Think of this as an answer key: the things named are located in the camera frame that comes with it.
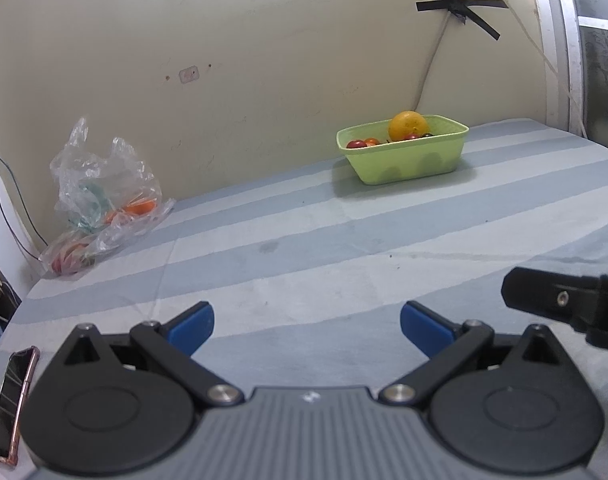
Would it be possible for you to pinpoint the black tape cross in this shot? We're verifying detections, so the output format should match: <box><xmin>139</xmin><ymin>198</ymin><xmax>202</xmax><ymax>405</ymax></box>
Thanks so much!
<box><xmin>416</xmin><ymin>0</ymin><xmax>509</xmax><ymax>41</ymax></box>

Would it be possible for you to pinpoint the smartphone with pink case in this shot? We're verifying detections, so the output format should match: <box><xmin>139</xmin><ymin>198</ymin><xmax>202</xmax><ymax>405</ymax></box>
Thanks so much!
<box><xmin>0</xmin><ymin>346</ymin><xmax>40</xmax><ymax>467</ymax></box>

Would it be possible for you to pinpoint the red cherry tomato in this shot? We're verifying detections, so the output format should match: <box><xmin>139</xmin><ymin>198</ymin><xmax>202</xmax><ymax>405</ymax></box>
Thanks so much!
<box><xmin>346</xmin><ymin>140</ymin><xmax>368</xmax><ymax>148</ymax></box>

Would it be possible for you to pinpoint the grey wall cable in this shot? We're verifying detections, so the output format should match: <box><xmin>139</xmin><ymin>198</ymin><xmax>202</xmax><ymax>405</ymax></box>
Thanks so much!
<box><xmin>414</xmin><ymin>8</ymin><xmax>451</xmax><ymax>113</ymax></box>

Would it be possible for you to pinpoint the white cable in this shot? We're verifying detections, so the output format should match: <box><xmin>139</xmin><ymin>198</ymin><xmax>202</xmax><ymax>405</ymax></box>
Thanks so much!
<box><xmin>471</xmin><ymin>0</ymin><xmax>588</xmax><ymax>137</ymax></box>

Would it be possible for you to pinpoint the wall sticker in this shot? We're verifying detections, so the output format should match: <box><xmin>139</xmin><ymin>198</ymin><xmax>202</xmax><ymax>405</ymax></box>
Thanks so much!
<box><xmin>178</xmin><ymin>65</ymin><xmax>200</xmax><ymax>84</ymax></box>

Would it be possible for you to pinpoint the black wall cable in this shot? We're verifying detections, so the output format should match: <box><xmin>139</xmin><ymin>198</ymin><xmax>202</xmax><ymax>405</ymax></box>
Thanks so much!
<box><xmin>0</xmin><ymin>142</ymin><xmax>43</xmax><ymax>264</ymax></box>

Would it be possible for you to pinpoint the light green plastic basket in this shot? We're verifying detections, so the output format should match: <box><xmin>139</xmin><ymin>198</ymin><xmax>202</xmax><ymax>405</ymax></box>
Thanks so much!
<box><xmin>336</xmin><ymin>115</ymin><xmax>469</xmax><ymax>185</ymax></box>

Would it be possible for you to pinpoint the large yellow orange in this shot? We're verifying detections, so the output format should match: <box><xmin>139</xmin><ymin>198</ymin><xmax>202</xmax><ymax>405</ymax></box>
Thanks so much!
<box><xmin>388</xmin><ymin>110</ymin><xmax>430</xmax><ymax>142</ymax></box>

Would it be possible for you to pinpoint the window frame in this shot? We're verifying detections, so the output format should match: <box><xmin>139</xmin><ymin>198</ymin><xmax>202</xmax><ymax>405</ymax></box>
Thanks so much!
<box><xmin>535</xmin><ymin>0</ymin><xmax>608</xmax><ymax>148</ymax></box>

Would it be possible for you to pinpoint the clear plastic bag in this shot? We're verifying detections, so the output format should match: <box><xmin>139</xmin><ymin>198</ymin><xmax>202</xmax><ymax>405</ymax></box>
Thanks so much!
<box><xmin>39</xmin><ymin>118</ymin><xmax>176</xmax><ymax>278</ymax></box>

